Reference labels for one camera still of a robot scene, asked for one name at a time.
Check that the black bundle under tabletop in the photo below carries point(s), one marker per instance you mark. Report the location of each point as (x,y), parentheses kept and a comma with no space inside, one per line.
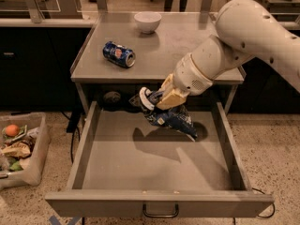
(114,101)

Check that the white bowl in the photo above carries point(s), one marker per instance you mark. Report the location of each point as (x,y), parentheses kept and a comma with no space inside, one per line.
(147,21)

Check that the orange fruit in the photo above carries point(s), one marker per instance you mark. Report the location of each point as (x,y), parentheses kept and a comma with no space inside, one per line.
(12,130)

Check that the blue chip bag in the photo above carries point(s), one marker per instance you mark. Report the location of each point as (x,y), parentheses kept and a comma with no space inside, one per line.
(176,118)

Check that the grey open top drawer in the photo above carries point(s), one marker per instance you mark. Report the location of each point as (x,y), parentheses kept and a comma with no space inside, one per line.
(123,162)

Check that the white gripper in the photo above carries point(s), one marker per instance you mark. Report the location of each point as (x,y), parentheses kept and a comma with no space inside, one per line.
(191,76)

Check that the blue soda can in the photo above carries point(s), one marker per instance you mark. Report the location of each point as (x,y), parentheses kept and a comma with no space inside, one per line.
(120,55)

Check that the grey cabinet table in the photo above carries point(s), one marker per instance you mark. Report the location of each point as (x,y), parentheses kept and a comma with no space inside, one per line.
(156,54)

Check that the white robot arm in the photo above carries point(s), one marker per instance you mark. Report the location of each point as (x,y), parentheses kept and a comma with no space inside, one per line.
(244,29)

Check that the black metal drawer handle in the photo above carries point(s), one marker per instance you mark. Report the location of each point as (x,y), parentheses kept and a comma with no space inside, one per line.
(160,210)

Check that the clear plastic storage bin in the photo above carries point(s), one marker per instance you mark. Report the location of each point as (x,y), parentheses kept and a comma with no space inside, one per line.
(23,156)

